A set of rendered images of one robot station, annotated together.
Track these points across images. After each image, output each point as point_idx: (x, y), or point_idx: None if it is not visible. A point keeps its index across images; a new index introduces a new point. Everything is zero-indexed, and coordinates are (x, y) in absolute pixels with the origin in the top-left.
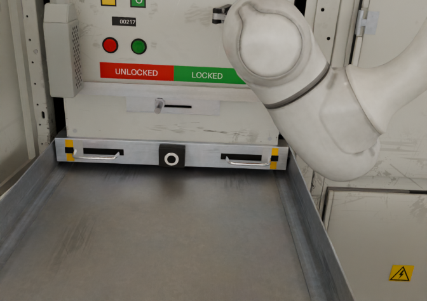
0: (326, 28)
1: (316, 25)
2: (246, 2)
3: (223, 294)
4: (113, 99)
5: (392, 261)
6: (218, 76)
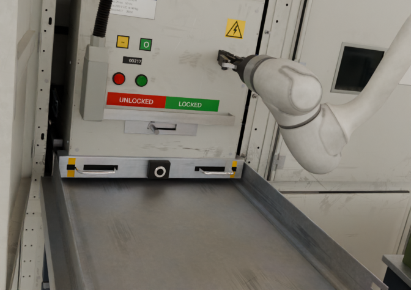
0: None
1: None
2: (284, 66)
3: (249, 256)
4: (114, 122)
5: None
6: (198, 105)
